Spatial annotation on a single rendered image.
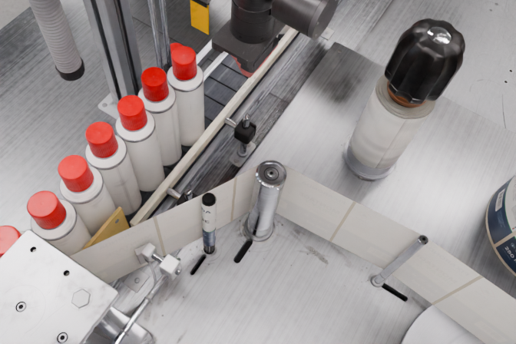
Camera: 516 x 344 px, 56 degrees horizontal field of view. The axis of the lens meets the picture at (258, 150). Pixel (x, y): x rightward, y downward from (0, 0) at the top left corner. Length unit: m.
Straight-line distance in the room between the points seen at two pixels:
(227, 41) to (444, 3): 0.69
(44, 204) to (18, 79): 0.48
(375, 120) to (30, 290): 0.48
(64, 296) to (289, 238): 0.39
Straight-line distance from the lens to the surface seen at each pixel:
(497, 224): 0.85
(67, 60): 0.65
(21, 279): 0.50
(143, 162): 0.70
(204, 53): 0.84
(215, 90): 0.89
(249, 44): 0.66
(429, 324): 0.78
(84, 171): 0.59
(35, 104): 0.98
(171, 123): 0.71
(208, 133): 0.80
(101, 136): 0.61
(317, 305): 0.75
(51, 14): 0.60
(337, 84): 0.93
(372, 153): 0.77
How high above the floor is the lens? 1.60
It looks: 60 degrees down
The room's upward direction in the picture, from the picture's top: 10 degrees clockwise
